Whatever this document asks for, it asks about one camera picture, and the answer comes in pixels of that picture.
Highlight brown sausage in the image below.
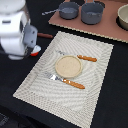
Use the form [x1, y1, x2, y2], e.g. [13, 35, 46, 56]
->
[37, 33, 53, 39]

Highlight red tomato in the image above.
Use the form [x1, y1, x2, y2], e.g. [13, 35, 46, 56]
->
[30, 51, 39, 56]

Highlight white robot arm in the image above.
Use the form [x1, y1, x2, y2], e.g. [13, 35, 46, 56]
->
[0, 0, 41, 60]

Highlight grey frying pan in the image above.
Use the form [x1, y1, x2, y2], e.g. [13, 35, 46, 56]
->
[42, 2, 79, 20]

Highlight beige round plate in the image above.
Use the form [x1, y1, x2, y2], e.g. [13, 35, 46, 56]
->
[55, 55, 82, 78]

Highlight white woven placemat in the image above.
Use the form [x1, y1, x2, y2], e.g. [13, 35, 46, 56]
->
[13, 31, 113, 128]

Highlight brown wooden board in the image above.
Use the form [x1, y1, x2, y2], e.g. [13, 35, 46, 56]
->
[49, 0, 128, 43]

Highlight grey saucepan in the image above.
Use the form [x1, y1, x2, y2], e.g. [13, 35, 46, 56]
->
[81, 1, 104, 25]

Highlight beige bowl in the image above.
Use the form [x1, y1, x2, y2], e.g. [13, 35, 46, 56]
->
[118, 4, 128, 30]

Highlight fork with orange handle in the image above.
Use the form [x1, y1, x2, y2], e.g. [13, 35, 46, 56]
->
[44, 72, 85, 89]

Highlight knife with orange handle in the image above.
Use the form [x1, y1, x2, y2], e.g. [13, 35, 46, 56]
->
[56, 50, 97, 62]

